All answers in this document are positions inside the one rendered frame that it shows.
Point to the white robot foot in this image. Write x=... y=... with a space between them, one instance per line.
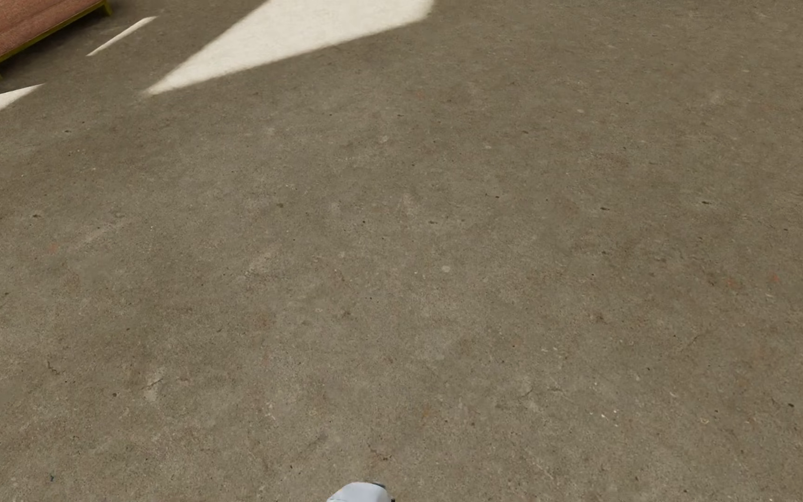
x=361 y=493

